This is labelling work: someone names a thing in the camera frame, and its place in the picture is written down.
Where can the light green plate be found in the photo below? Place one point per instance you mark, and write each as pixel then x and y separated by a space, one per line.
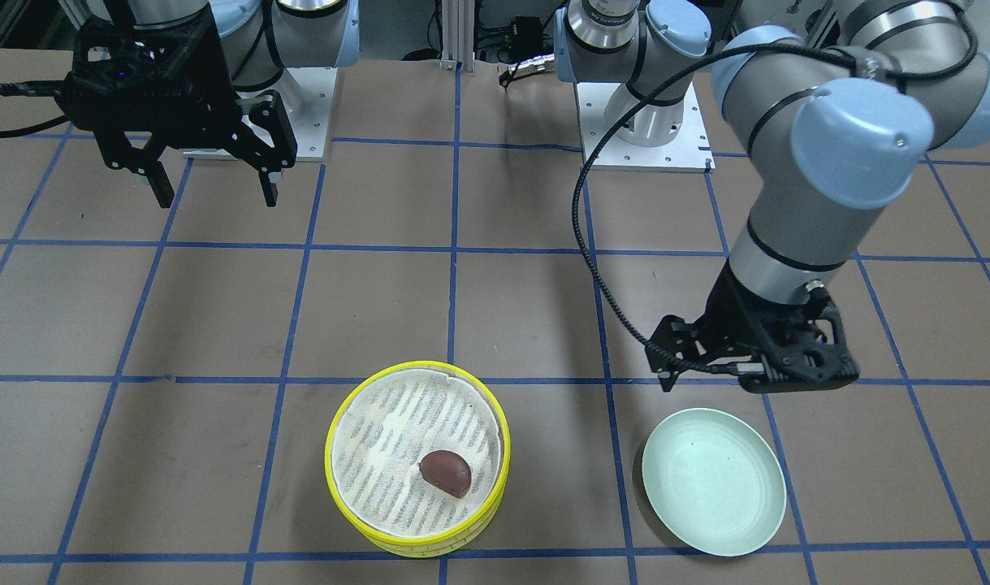
pixel 714 482

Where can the yellow steamer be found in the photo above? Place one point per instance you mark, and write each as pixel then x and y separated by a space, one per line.
pixel 380 434

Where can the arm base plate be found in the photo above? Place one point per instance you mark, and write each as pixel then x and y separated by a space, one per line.
pixel 308 94
pixel 657 138

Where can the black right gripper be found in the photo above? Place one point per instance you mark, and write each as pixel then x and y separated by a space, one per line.
pixel 192 58

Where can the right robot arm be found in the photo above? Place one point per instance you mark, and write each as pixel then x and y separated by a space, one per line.
pixel 260 39

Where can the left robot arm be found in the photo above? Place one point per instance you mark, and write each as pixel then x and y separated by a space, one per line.
pixel 834 133

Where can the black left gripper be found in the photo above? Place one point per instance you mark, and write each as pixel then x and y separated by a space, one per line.
pixel 732 313

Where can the aluminium frame post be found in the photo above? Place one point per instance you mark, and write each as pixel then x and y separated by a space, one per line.
pixel 458 27

